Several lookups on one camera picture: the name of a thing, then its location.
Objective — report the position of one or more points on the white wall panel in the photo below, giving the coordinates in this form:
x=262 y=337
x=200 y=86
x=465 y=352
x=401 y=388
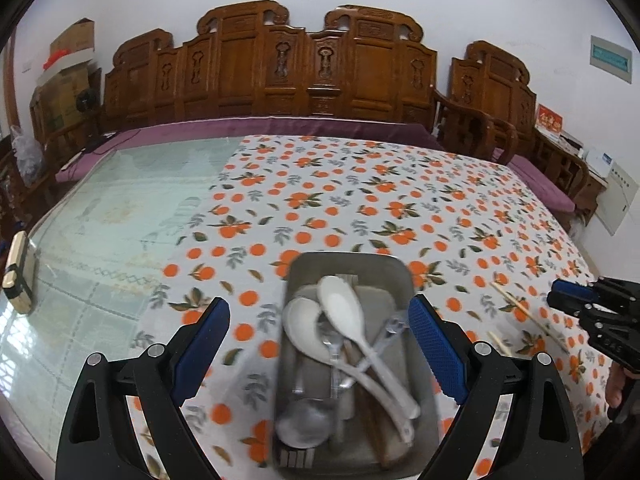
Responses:
x=622 y=200

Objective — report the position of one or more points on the white plastic fork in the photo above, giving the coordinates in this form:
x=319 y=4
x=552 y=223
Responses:
x=349 y=280

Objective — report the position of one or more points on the red card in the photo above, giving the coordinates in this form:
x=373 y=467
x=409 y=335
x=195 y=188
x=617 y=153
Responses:
x=549 y=119

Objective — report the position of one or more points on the purple bench cushion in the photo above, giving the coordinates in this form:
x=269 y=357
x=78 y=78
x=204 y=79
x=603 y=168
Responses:
x=200 y=129

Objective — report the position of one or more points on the green wall electrical panel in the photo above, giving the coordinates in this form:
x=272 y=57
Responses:
x=611 y=58

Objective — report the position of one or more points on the small metal spoon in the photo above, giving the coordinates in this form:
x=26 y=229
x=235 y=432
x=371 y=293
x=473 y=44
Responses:
x=332 y=347

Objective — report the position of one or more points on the white ceramic spoon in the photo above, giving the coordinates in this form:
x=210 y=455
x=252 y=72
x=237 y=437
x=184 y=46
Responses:
x=302 y=325
x=342 y=310

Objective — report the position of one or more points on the purple armchair cushion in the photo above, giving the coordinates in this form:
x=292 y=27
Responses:
x=545 y=182

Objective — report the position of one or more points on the orange print tablecloth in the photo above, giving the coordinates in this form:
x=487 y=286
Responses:
x=375 y=200

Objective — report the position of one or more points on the open cardboard box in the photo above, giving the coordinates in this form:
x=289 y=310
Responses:
x=75 y=40

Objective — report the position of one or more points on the metal tray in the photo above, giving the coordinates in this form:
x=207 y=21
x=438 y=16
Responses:
x=425 y=420

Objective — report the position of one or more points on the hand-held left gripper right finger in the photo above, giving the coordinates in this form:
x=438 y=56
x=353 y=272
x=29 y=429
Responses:
x=435 y=350

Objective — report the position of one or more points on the large metal spoon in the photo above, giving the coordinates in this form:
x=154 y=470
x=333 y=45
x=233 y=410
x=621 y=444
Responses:
x=302 y=425

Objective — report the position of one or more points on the wooden chopstick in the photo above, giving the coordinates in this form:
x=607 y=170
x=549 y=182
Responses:
x=499 y=344
x=372 y=425
x=525 y=312

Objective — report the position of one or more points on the person's right hand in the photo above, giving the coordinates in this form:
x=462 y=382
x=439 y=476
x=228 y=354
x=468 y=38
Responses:
x=615 y=387

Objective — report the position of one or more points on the wooden side table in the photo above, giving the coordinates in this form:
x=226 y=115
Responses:
x=590 y=190

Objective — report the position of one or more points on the small cream black device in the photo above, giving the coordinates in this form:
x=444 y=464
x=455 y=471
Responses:
x=19 y=275

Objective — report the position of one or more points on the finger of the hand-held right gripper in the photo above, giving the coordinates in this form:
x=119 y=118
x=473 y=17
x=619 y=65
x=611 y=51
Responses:
x=570 y=294

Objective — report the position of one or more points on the carved wooden bench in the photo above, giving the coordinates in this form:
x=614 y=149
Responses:
x=240 y=70

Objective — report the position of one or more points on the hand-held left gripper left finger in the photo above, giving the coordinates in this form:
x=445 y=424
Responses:
x=200 y=355

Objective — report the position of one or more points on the black fan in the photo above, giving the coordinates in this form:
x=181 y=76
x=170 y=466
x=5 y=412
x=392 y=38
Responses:
x=86 y=103

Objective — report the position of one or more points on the stack of cardboard boxes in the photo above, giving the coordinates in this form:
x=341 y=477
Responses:
x=60 y=100

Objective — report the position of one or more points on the clear plastic bag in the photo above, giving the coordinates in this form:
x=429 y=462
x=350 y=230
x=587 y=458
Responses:
x=27 y=152

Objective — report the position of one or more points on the carved wooden armchair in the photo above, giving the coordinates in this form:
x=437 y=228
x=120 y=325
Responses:
x=490 y=95

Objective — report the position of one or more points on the white box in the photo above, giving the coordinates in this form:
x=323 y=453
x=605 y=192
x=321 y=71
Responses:
x=599 y=158

